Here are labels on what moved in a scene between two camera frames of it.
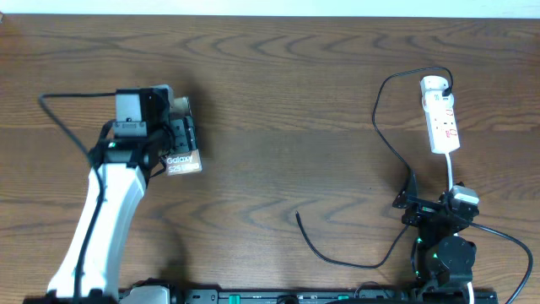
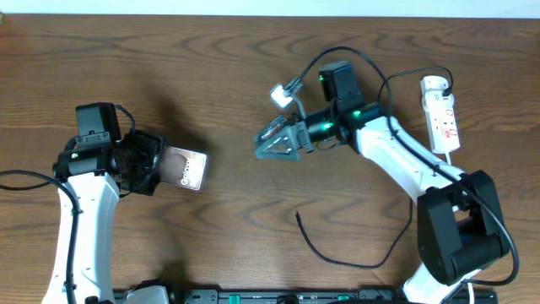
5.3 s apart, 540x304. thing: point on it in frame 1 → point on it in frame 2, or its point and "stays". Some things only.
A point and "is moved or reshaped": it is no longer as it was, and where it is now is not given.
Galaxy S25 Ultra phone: (185, 159) is moved or reshaped
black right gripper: (409, 197) → (301, 138)
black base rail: (326, 296) stays
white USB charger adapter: (432, 87) stays
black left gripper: (186, 135) → (151, 164)
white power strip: (442, 127) stays
